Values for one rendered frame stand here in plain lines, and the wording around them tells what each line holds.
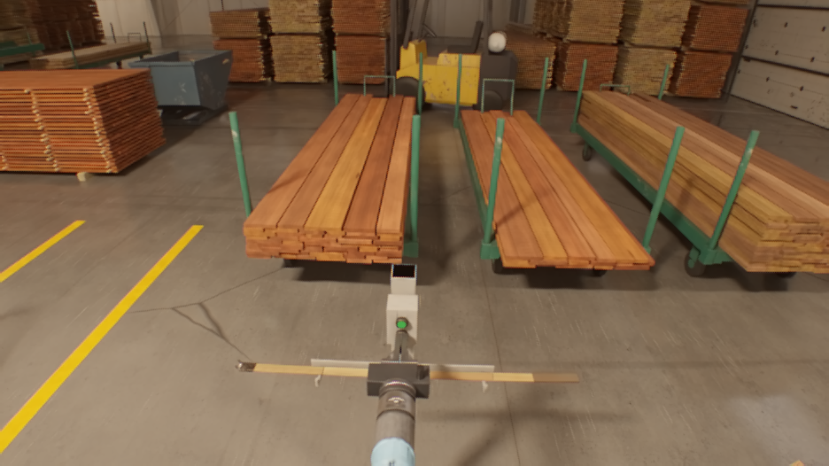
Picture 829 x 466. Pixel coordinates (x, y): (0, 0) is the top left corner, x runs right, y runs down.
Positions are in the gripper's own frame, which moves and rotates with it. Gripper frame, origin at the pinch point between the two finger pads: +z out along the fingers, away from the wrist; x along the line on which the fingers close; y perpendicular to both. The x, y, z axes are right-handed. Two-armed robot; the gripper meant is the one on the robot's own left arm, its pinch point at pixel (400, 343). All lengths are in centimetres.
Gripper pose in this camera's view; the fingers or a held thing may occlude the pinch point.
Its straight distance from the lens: 102.1
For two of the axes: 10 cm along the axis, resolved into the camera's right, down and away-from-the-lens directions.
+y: 0.2, -8.9, -4.6
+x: -10.0, -0.3, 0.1
